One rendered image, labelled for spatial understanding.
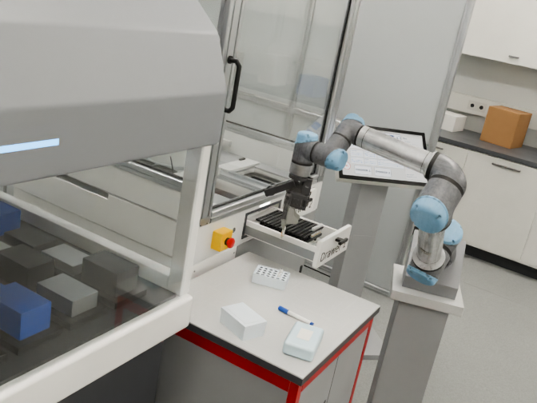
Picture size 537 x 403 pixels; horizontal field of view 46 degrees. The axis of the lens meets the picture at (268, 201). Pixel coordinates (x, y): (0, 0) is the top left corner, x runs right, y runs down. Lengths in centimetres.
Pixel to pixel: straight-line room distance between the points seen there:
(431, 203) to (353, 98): 224
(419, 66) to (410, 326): 185
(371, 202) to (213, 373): 162
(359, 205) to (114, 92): 218
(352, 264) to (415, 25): 149
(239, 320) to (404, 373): 99
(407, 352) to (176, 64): 164
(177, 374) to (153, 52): 111
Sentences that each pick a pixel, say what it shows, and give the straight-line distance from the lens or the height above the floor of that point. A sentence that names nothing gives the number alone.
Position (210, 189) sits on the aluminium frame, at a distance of 219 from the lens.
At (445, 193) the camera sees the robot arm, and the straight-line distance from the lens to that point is 198.
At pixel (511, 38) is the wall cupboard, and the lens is 549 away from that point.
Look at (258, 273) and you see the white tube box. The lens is 230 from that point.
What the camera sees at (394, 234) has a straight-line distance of 415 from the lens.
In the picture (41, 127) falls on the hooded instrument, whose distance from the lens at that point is 121.
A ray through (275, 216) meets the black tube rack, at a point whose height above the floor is 90.
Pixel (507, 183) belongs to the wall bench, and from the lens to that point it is 520.
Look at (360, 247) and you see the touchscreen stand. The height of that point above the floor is 55.
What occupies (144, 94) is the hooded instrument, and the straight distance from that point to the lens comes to 139.
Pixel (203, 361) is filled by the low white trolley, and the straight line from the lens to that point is 204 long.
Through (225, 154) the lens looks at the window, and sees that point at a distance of 224.
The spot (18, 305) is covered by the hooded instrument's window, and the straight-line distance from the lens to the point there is 135.
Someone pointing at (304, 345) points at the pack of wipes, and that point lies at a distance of 190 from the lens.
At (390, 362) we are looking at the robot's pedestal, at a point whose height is 42.
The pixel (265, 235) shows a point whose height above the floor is 87.
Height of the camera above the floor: 177
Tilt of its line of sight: 19 degrees down
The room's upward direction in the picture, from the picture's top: 11 degrees clockwise
